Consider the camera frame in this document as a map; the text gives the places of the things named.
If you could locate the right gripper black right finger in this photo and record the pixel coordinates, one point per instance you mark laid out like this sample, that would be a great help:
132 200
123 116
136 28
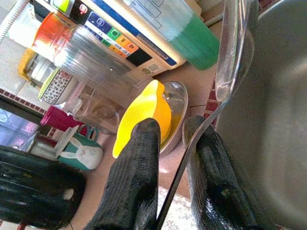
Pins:
216 179

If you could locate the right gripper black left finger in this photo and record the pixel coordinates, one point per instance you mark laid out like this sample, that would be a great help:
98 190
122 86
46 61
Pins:
134 167

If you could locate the yellow plastic juicer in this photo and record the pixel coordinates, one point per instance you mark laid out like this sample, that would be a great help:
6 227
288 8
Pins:
144 107

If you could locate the clear bubble wrap sheet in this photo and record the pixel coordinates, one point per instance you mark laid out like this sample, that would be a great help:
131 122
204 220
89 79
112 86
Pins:
177 210

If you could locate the teal bunny mug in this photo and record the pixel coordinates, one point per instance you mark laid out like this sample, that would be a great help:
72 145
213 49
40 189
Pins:
81 153

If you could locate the small steel bowl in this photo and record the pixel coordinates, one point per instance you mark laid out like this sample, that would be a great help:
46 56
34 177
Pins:
178 100

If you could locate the jar with pink lid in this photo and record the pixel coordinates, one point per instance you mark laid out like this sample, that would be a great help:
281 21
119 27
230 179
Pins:
57 118

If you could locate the steel sink basin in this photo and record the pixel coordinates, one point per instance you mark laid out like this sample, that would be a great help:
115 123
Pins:
275 107

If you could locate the black round appliance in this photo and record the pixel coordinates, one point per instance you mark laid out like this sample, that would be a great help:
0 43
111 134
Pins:
36 189

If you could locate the patterned bowl with green lid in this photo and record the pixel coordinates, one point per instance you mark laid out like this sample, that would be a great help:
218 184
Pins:
55 86

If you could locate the clear jar with orange lid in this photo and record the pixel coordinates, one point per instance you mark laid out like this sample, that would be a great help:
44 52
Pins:
84 55

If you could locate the beige water ioniser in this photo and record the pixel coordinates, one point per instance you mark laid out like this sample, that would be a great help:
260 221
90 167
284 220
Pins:
134 31

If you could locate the soap bottle with blue cap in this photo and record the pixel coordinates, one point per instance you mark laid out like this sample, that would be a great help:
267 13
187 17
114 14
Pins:
192 40

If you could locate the white plastic container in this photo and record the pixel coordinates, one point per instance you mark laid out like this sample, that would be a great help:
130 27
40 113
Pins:
22 28

